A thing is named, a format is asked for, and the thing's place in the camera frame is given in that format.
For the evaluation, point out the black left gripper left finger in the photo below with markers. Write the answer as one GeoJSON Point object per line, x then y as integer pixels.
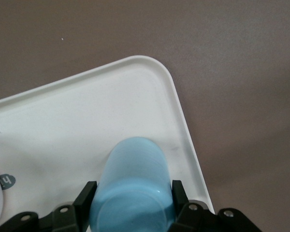
{"type": "Point", "coordinates": [62, 220]}

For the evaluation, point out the brown table mat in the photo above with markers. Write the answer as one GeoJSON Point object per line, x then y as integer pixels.
{"type": "Point", "coordinates": [207, 36]}

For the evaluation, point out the cream plastic tray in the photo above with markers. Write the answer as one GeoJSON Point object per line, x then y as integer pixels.
{"type": "Point", "coordinates": [87, 120]}

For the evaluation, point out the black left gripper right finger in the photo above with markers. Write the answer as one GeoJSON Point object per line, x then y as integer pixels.
{"type": "Point", "coordinates": [198, 220]}

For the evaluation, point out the light blue cup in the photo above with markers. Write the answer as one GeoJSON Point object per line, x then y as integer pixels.
{"type": "Point", "coordinates": [135, 181]}

